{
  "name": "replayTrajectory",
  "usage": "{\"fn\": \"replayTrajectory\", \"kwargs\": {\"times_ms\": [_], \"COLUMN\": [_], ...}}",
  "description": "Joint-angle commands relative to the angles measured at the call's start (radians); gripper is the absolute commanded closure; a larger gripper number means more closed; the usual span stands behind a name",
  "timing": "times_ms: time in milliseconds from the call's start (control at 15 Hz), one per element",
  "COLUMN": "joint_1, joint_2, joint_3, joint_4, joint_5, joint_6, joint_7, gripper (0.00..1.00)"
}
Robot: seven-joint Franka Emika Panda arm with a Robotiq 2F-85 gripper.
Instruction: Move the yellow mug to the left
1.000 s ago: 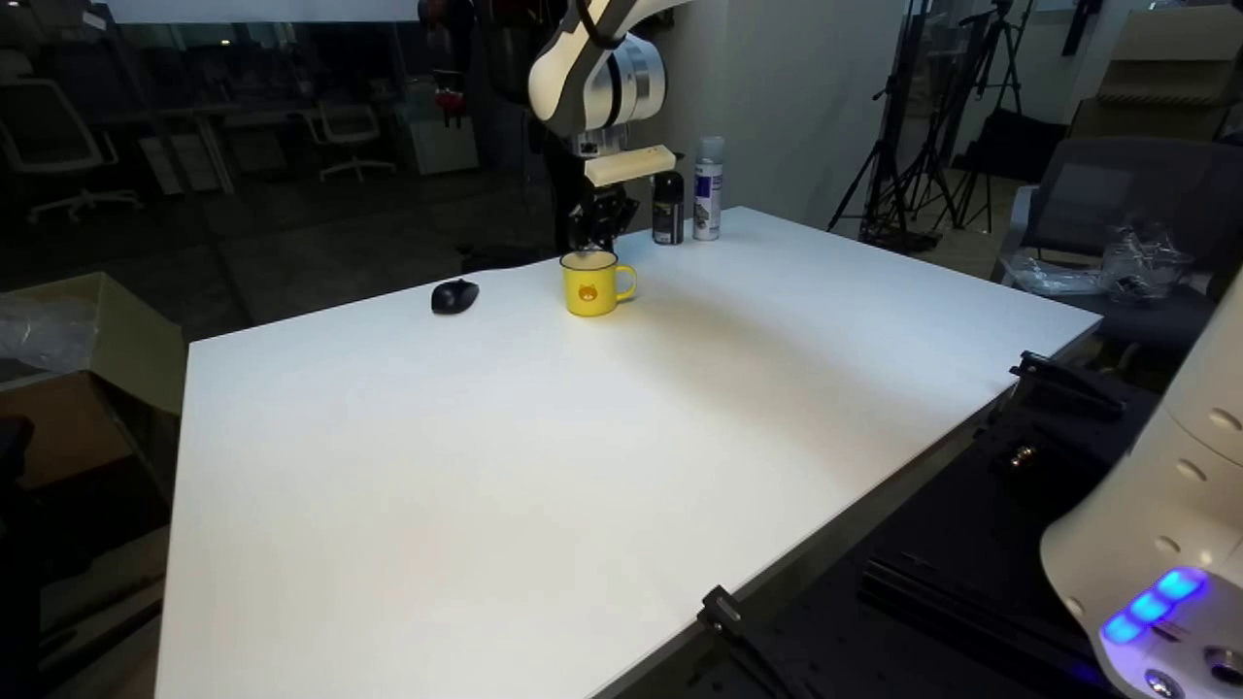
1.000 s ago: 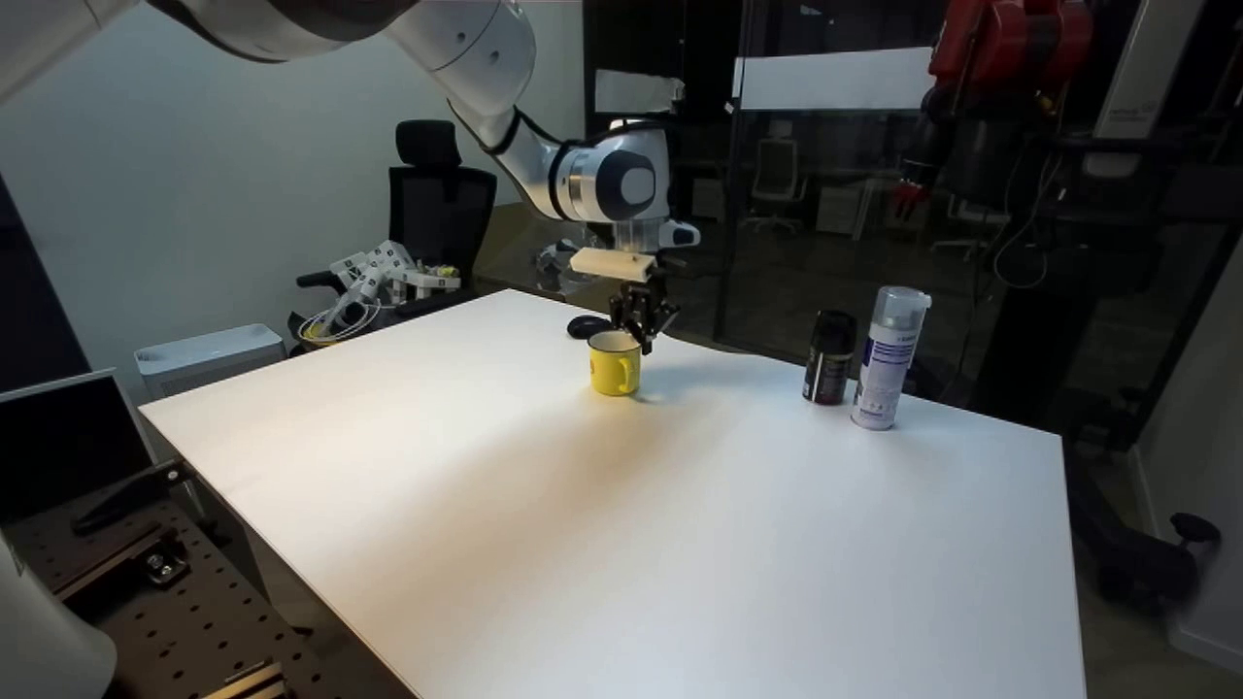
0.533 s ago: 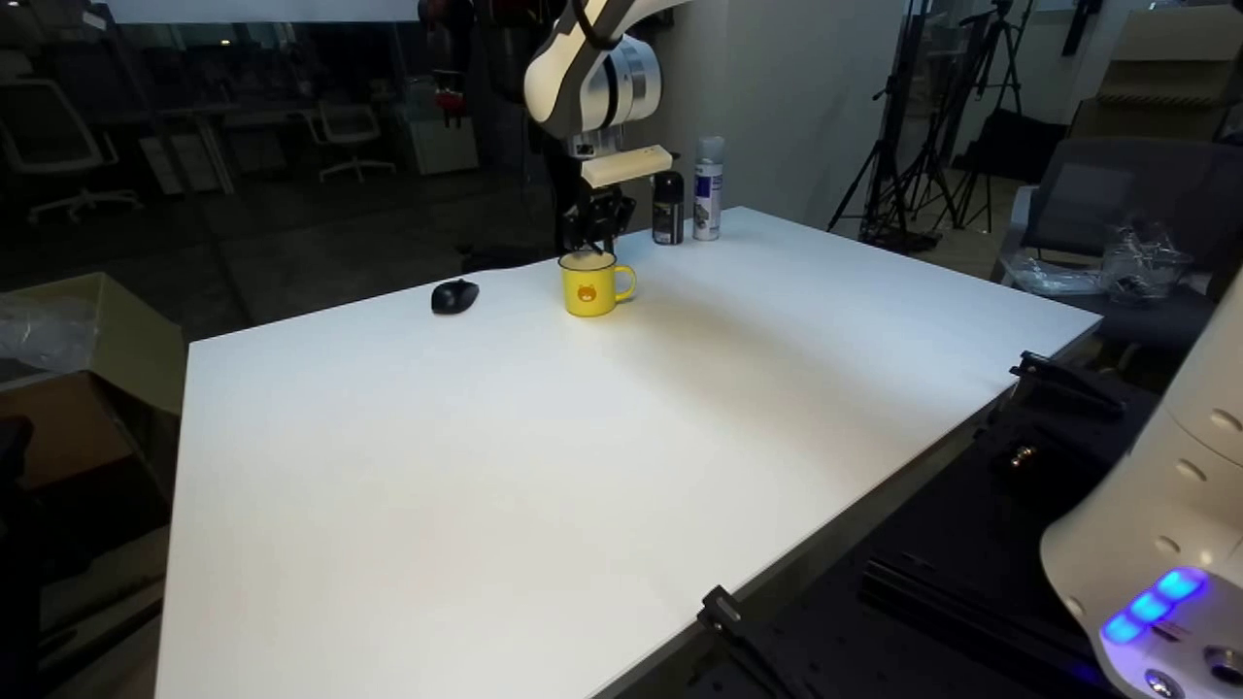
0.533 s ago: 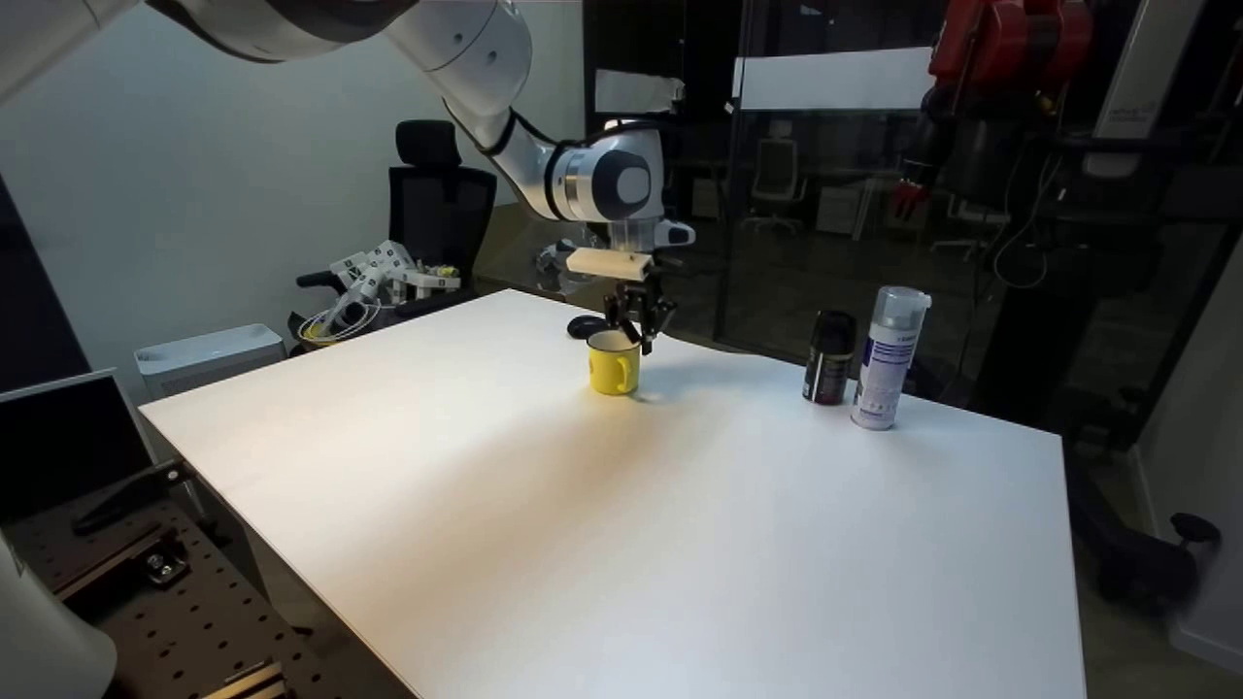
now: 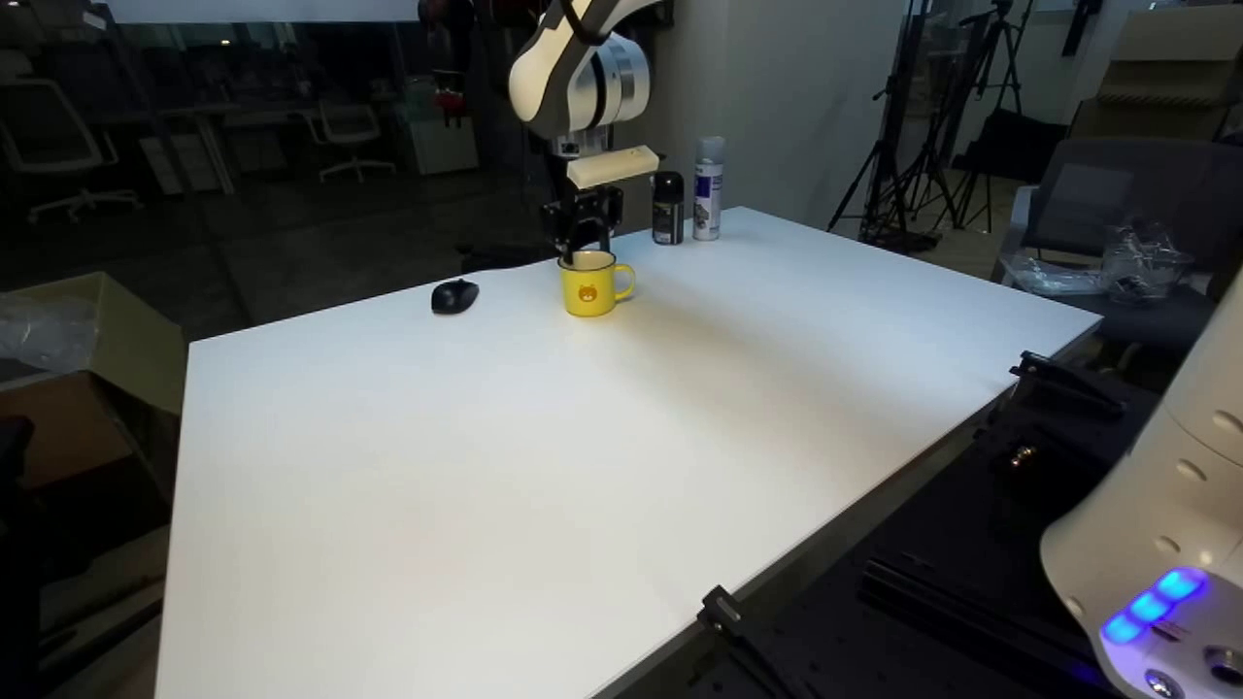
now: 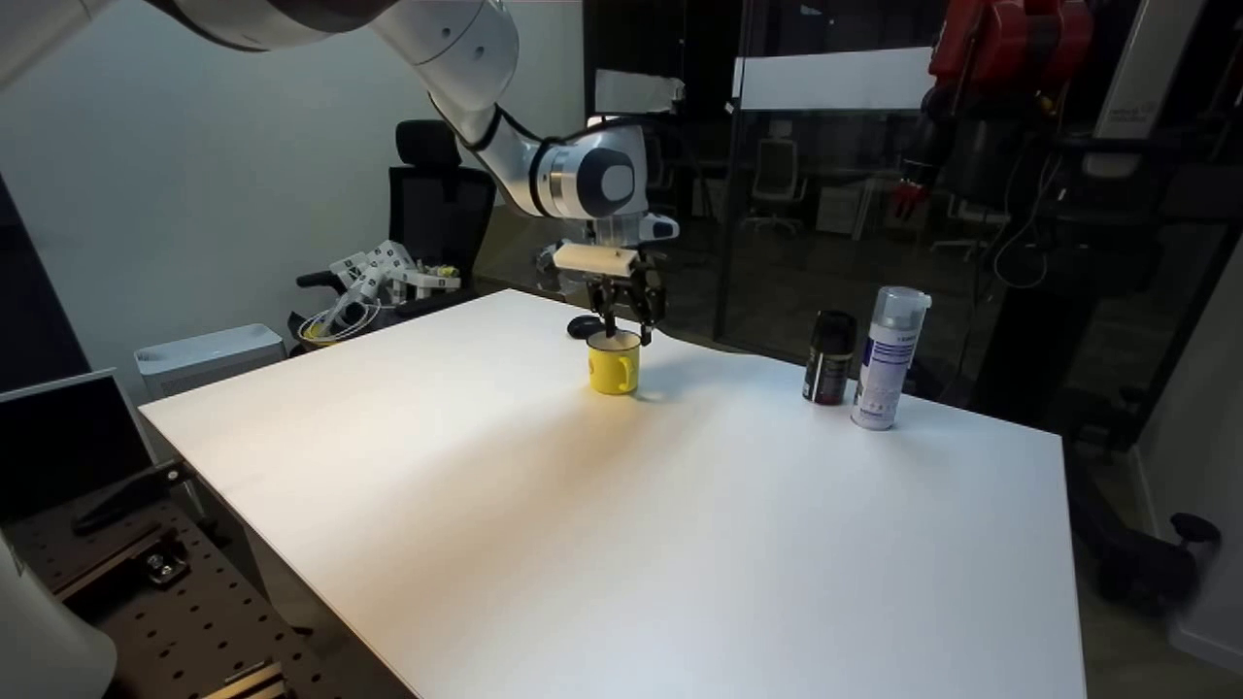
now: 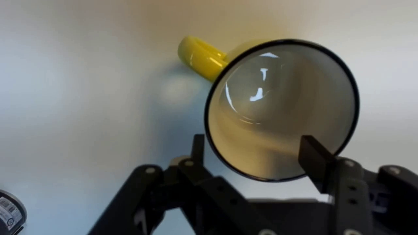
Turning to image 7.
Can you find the dark metal can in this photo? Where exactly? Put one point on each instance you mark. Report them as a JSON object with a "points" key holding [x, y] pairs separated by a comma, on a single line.
{"points": [[11, 213]]}

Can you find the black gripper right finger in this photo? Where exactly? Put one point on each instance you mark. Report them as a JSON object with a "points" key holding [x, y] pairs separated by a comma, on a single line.
{"points": [[344, 177]]}

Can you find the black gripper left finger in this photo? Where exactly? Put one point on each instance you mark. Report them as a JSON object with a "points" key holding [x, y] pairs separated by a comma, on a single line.
{"points": [[187, 196]]}

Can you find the yellow enamel mug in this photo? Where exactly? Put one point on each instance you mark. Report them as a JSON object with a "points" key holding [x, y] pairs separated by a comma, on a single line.
{"points": [[282, 108]]}

